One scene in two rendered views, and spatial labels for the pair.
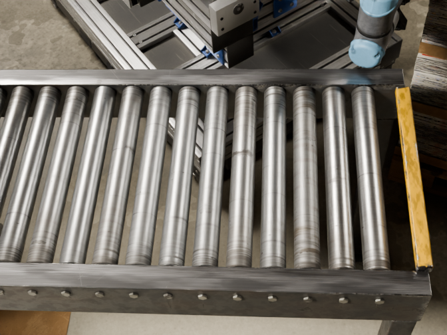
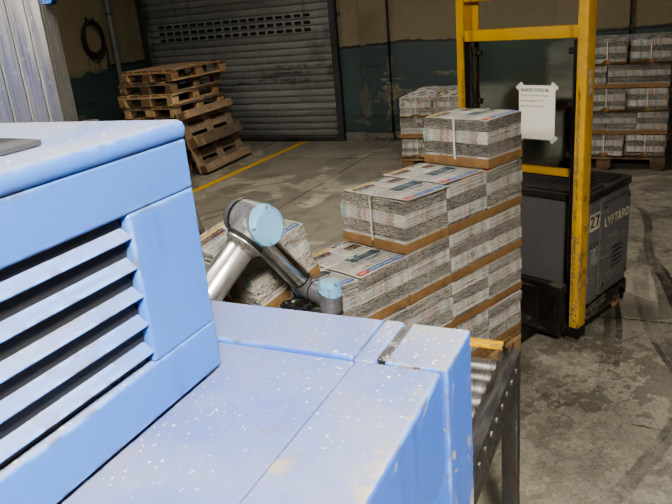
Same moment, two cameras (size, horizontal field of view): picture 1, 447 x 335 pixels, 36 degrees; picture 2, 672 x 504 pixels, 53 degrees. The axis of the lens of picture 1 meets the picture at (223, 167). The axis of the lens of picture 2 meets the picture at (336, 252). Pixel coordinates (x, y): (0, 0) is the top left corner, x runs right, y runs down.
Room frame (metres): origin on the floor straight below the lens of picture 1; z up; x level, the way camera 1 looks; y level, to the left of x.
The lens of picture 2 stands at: (0.41, 1.55, 1.81)
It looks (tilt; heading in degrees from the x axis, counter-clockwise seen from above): 20 degrees down; 288
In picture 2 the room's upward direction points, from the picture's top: 5 degrees counter-clockwise
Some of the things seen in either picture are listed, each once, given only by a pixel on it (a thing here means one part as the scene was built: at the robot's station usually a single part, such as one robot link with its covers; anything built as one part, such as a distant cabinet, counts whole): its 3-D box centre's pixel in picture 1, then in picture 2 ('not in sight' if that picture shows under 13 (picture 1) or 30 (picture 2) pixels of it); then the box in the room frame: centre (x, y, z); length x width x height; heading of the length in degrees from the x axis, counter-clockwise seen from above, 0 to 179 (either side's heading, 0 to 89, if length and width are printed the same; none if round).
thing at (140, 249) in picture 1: (150, 173); not in sight; (0.82, 0.15, 0.77); 0.47 x 0.05 x 0.05; 172
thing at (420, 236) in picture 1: (413, 171); (436, 337); (0.74, -0.38, 0.81); 0.43 x 0.03 x 0.02; 172
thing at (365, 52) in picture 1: (370, 40); not in sight; (1.07, -0.36, 0.85); 0.11 x 0.08 x 0.09; 151
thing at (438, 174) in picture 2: not in sight; (431, 172); (0.92, -1.52, 1.06); 0.37 x 0.28 x 0.01; 150
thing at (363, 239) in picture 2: not in sight; (394, 232); (1.05, -1.26, 0.86); 0.38 x 0.29 x 0.04; 150
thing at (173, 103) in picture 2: not in sight; (179, 115); (5.18, -6.68, 0.65); 1.33 x 0.94 x 1.30; 86
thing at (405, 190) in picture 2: not in sight; (395, 188); (1.04, -1.25, 1.06); 0.37 x 0.29 x 0.01; 150
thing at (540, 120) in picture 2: not in sight; (523, 102); (0.54, -2.17, 1.27); 0.57 x 0.01 x 0.65; 150
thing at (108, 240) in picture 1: (120, 173); not in sight; (0.83, 0.22, 0.77); 0.47 x 0.05 x 0.05; 172
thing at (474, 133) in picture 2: not in sight; (474, 240); (0.76, -1.77, 0.65); 0.39 x 0.30 x 1.29; 150
